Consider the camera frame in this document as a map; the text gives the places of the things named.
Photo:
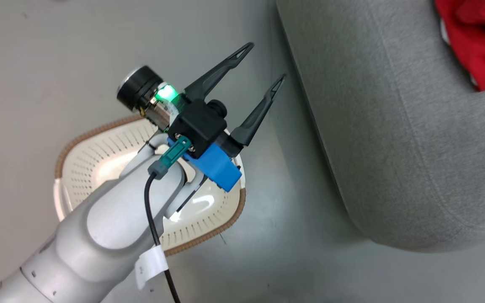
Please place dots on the teal left camera connector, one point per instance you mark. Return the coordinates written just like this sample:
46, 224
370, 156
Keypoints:
173, 156

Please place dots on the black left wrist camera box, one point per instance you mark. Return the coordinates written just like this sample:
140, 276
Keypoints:
198, 124

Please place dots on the grey fabric sofa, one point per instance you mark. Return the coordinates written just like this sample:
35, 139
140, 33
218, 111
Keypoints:
394, 126

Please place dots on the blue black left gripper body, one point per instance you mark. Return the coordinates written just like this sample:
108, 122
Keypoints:
221, 168

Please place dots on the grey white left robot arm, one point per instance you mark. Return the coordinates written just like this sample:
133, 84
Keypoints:
112, 223

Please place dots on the red white shirt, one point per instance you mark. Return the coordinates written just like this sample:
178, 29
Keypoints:
482, 59

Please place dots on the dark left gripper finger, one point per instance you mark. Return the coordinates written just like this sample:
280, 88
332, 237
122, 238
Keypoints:
219, 73
255, 118

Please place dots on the beige plastic laundry basket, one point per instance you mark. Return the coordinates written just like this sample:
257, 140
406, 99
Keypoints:
89, 162

